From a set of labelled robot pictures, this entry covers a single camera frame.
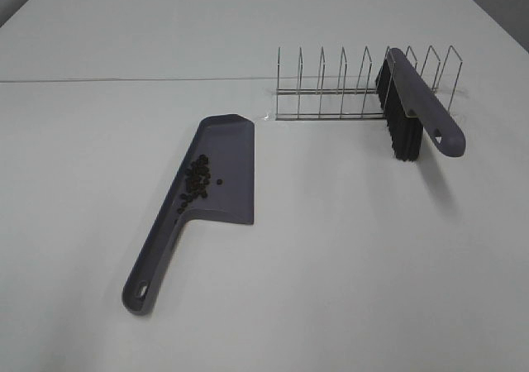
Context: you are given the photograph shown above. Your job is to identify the purple plastic dustpan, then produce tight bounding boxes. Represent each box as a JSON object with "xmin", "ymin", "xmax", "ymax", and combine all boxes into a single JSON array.
[{"xmin": 122, "ymin": 114, "xmax": 255, "ymax": 316}]

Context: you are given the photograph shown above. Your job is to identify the pile of coffee beans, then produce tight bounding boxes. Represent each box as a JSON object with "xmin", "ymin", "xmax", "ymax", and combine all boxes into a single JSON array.
[{"xmin": 176, "ymin": 154, "xmax": 224, "ymax": 215}]

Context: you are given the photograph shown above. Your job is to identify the metal wire rack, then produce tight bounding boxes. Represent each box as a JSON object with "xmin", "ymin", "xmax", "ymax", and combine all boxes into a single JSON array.
[{"xmin": 270, "ymin": 45, "xmax": 464, "ymax": 122}]

